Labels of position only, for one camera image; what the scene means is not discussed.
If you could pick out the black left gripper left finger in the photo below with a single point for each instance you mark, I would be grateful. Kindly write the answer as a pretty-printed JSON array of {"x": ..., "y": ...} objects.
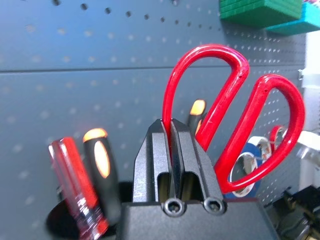
[{"x": 150, "y": 162}]

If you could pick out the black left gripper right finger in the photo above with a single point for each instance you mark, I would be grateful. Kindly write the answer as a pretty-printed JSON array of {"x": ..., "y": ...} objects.
[{"x": 195, "y": 170}]

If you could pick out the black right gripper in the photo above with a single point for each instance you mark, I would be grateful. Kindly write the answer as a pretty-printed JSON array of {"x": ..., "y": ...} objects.
[{"x": 297, "y": 215}]

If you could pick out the blue tape roll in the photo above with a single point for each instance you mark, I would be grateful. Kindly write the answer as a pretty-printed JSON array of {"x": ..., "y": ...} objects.
[{"x": 252, "y": 151}]

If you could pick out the orange black pliers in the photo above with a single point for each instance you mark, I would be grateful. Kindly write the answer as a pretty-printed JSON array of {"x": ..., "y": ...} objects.
[{"x": 197, "y": 107}]

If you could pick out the dark grey metal pegboard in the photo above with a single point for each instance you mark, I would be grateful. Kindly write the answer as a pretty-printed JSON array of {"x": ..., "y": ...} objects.
[{"x": 75, "y": 75}]

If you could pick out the red tape roll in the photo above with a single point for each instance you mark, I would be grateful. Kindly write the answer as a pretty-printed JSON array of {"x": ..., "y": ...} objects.
[{"x": 273, "y": 131}]

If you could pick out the black plastic cup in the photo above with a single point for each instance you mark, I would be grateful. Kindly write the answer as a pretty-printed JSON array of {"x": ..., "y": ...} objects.
[{"x": 60, "y": 220}]

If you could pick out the green plastic box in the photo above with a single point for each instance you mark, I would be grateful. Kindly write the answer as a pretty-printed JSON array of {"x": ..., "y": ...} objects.
[{"x": 257, "y": 12}]

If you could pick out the teal plastic box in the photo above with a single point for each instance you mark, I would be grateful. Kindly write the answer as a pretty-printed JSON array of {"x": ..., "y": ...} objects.
[{"x": 307, "y": 22}]

